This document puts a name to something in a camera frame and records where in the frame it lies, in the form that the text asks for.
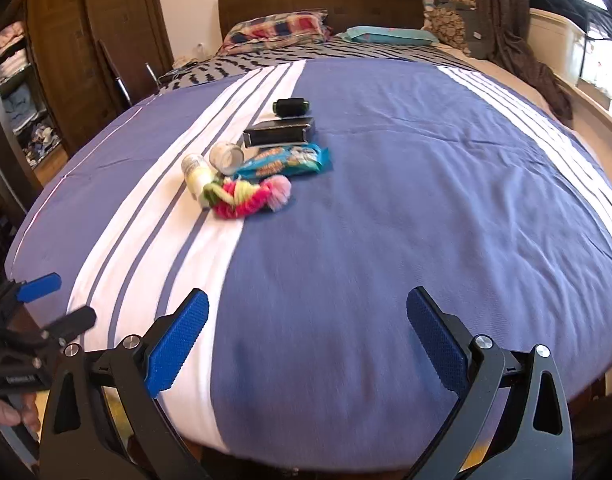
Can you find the white plastic bottle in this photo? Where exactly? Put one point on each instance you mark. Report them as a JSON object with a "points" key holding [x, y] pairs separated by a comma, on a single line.
{"points": [[196, 175]]}

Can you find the dark wooden wardrobe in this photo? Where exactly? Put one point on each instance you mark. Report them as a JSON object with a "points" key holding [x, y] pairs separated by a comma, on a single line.
{"points": [[86, 35]]}

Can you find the dark wooden headboard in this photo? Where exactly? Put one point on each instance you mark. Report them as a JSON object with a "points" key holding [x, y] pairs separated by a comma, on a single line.
{"points": [[311, 0]]}

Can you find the folded dark chair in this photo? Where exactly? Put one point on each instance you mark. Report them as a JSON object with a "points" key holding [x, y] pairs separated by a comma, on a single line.
{"points": [[117, 80]]}

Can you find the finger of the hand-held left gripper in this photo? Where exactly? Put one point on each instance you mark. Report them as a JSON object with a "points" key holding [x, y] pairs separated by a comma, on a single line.
{"points": [[38, 286], [71, 322]]}

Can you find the brown patterned cushion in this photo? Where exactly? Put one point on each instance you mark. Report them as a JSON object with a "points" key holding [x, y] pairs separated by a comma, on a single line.
{"points": [[448, 22]]}

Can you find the brown curtain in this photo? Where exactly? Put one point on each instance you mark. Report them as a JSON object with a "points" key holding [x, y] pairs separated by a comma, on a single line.
{"points": [[506, 20]]}

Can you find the person's left hand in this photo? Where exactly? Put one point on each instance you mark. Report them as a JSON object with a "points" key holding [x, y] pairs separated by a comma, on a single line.
{"points": [[11, 415]]}

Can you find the white striped folded clothes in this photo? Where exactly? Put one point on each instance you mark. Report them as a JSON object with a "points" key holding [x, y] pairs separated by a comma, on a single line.
{"points": [[13, 67]]}

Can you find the grey black patterned bed sheet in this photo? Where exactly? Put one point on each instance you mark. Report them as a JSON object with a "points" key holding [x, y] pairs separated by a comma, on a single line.
{"points": [[226, 67]]}

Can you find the black rectangular box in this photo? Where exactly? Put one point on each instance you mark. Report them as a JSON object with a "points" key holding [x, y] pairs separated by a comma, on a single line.
{"points": [[278, 135]]}

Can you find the teal pillow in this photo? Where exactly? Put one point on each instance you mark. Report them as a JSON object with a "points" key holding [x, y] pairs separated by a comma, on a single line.
{"points": [[386, 35]]}

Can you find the light blue folded clothes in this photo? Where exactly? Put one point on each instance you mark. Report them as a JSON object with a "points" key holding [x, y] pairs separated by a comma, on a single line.
{"points": [[21, 105]]}

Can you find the black thread spool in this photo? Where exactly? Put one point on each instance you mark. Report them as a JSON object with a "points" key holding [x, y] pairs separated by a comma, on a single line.
{"points": [[291, 107]]}

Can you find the blue snack packet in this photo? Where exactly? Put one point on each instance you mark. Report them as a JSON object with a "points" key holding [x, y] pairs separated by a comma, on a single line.
{"points": [[286, 160]]}

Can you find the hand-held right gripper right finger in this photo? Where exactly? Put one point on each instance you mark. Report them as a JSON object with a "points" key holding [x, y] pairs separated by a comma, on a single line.
{"points": [[436, 340]]}

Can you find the blue white striped duvet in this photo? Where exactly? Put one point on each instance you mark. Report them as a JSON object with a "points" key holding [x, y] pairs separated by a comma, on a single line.
{"points": [[361, 235]]}

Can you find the pink green fluffy scrunchie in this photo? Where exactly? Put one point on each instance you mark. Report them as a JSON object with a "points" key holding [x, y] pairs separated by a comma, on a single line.
{"points": [[251, 197]]}

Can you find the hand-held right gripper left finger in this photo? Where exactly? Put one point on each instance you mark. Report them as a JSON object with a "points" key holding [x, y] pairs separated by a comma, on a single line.
{"points": [[178, 345]]}

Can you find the pink folded clothes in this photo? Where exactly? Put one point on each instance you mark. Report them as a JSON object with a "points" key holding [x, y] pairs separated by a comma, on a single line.
{"points": [[8, 37]]}

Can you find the white tape roll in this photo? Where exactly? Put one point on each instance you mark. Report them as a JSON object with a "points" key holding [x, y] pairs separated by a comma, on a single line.
{"points": [[226, 157]]}

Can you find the red blue plaid pillow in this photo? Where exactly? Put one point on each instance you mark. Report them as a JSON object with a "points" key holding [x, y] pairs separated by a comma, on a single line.
{"points": [[276, 27]]}

